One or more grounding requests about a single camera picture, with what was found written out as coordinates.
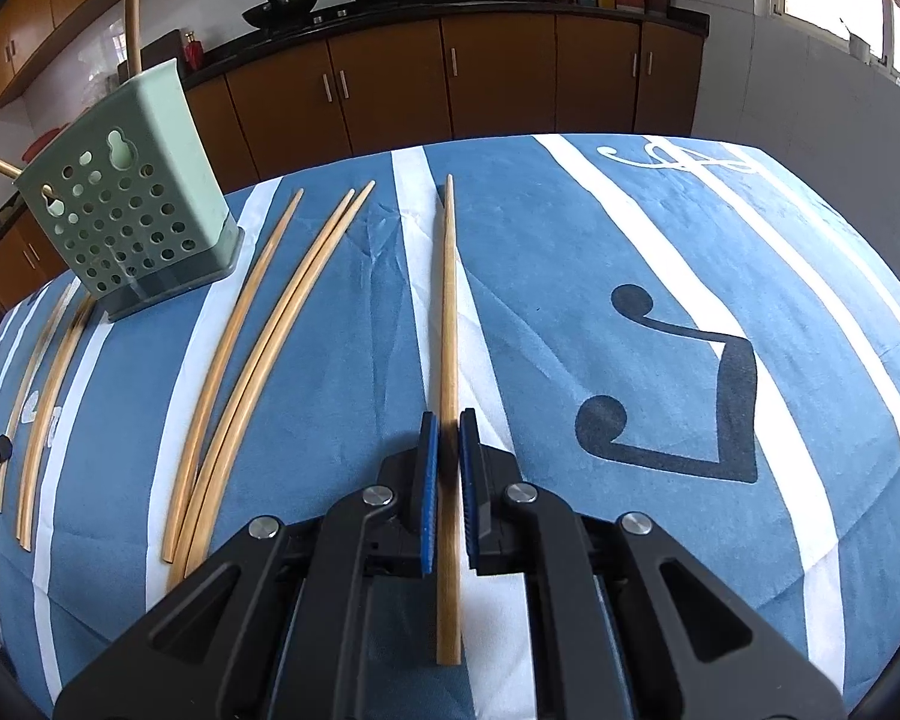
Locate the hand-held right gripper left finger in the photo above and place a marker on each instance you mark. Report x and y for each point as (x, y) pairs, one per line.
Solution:
(426, 499)

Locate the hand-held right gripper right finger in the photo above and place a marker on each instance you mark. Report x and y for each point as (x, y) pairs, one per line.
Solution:
(468, 499)

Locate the green perforated utensil holder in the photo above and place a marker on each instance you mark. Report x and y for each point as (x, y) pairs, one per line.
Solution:
(120, 202)

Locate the blue white striped tablecloth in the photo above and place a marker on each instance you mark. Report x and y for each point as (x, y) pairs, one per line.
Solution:
(570, 277)

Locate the brown base kitchen cabinets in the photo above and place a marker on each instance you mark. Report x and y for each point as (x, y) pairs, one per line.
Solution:
(390, 82)

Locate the small red bottle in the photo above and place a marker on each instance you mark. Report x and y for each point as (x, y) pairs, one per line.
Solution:
(192, 51)

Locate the gas stove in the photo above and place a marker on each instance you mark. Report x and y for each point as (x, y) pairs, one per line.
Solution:
(320, 17)

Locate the black kitchen countertop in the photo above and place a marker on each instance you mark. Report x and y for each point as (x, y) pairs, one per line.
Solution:
(532, 10)

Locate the black wok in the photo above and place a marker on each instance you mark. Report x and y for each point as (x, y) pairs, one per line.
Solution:
(281, 13)

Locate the cup on windowsill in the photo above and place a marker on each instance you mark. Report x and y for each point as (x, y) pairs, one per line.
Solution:
(860, 49)

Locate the brown wall kitchen cabinets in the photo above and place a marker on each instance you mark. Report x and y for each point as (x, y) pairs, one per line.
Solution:
(30, 15)

